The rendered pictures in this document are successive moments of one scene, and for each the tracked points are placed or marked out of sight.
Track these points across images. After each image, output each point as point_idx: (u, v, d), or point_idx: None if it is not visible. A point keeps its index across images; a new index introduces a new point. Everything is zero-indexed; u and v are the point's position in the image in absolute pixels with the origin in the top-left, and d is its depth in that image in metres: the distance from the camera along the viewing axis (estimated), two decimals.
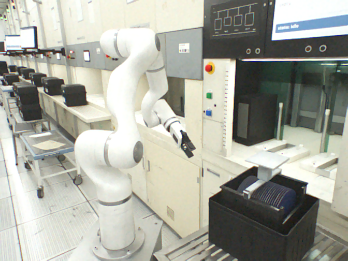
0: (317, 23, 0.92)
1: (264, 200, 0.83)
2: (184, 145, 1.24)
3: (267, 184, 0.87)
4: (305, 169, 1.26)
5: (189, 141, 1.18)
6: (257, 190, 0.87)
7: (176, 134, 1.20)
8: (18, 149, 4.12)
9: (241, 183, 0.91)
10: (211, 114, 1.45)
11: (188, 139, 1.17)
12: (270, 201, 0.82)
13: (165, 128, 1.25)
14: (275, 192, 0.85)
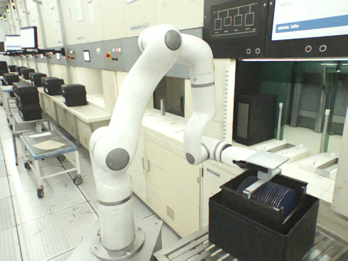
0: (317, 23, 0.92)
1: (264, 200, 0.83)
2: None
3: (267, 184, 0.87)
4: (305, 169, 1.26)
5: (254, 163, 0.86)
6: (257, 190, 0.87)
7: (235, 168, 0.91)
8: (18, 149, 4.12)
9: (241, 183, 0.91)
10: None
11: (250, 164, 0.86)
12: (270, 201, 0.82)
13: None
14: (275, 192, 0.85)
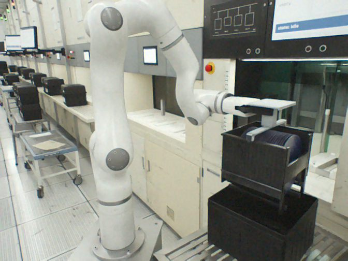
0: (317, 23, 0.92)
1: None
2: None
3: (271, 131, 0.82)
4: None
5: (258, 107, 0.81)
6: (260, 136, 0.82)
7: (237, 115, 0.86)
8: (18, 149, 4.12)
9: (244, 132, 0.85)
10: None
11: (255, 108, 0.81)
12: None
13: (225, 115, 0.94)
14: (279, 137, 0.80)
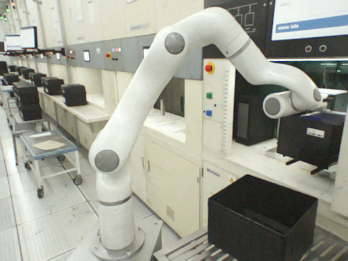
0: (317, 23, 0.92)
1: None
2: None
3: (321, 113, 1.06)
4: (305, 169, 1.26)
5: None
6: (328, 118, 1.03)
7: (319, 107, 0.96)
8: (18, 149, 4.12)
9: (320, 120, 1.00)
10: (211, 114, 1.45)
11: (329, 97, 0.99)
12: (341, 119, 1.05)
13: None
14: None
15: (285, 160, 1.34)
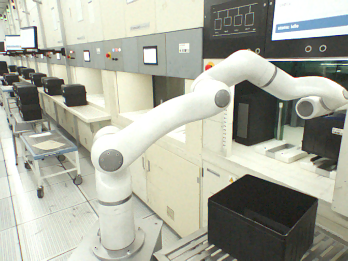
0: (317, 23, 0.92)
1: None
2: None
3: (344, 114, 1.19)
4: (305, 169, 1.26)
5: None
6: None
7: (344, 109, 1.09)
8: (18, 149, 4.12)
9: (344, 120, 1.12)
10: None
11: None
12: None
13: None
14: None
15: (285, 160, 1.34)
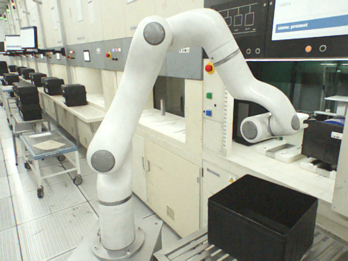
0: (317, 23, 0.92)
1: None
2: None
3: (343, 118, 1.19)
4: (305, 169, 1.26)
5: (309, 115, 0.95)
6: None
7: (300, 128, 0.92)
8: (18, 149, 4.12)
9: (343, 125, 1.12)
10: (211, 114, 1.45)
11: (311, 117, 0.94)
12: None
13: None
14: None
15: (285, 160, 1.34)
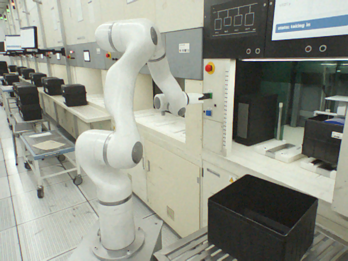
0: (317, 23, 0.92)
1: None
2: None
3: (343, 118, 1.19)
4: (306, 169, 1.26)
5: (204, 95, 1.39)
6: None
7: (198, 103, 1.34)
8: (18, 149, 4.12)
9: (344, 125, 1.13)
10: (211, 114, 1.45)
11: (204, 96, 1.38)
12: None
13: None
14: None
15: (285, 160, 1.34)
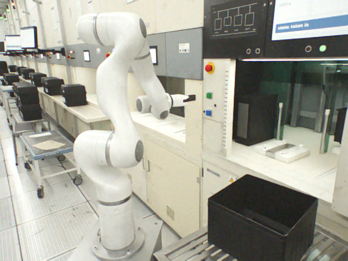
0: (317, 23, 0.92)
1: None
2: None
3: None
4: (338, 154, 1.43)
5: (190, 97, 1.34)
6: None
7: (183, 105, 1.29)
8: (18, 149, 4.12)
9: None
10: (211, 114, 1.45)
11: (190, 98, 1.32)
12: None
13: None
14: None
15: (285, 160, 1.34)
